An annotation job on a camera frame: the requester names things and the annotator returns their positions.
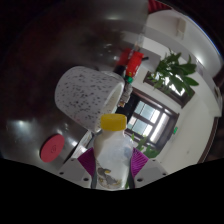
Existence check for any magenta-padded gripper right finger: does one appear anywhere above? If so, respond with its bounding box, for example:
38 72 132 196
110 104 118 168
127 147 169 190

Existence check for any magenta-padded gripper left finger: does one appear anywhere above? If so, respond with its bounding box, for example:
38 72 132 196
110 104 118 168
57 147 98 190

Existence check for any clear bottle with yellow cap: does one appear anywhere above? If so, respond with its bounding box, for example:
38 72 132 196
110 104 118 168
92 113 135 191

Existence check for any flat round red coaster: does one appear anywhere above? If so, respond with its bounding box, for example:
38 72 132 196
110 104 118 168
39 133 66 164

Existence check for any dark wooden glazed door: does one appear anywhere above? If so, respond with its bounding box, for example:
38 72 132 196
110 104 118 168
124 89 181 149

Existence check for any white speckled mug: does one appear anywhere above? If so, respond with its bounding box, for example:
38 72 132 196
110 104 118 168
54 65 125 133

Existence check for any dark wood framed window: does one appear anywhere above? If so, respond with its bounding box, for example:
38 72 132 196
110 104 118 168
143 70 188 108

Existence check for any small plant in white pot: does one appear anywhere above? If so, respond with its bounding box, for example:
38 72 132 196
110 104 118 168
146 49 200 98

